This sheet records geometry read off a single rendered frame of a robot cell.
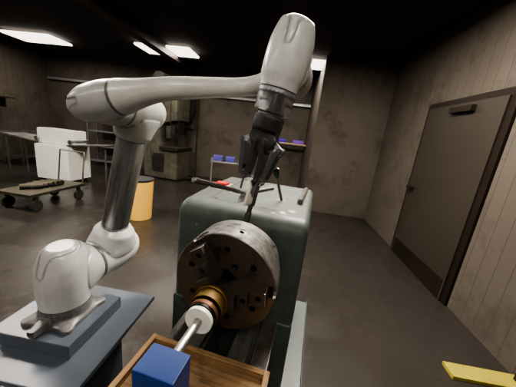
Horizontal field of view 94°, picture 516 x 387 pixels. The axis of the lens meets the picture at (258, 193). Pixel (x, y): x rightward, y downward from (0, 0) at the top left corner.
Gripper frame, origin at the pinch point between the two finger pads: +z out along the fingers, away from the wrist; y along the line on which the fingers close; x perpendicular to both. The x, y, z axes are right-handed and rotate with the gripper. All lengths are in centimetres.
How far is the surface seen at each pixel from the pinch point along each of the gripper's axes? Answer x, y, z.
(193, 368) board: -11, 7, 49
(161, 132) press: 344, -529, 81
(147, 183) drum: 156, -275, 115
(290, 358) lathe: 42, 22, 78
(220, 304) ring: -9.8, 8.2, 26.3
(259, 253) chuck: 2.0, 8.4, 15.4
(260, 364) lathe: 3, 20, 48
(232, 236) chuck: -1.0, 0.0, 13.6
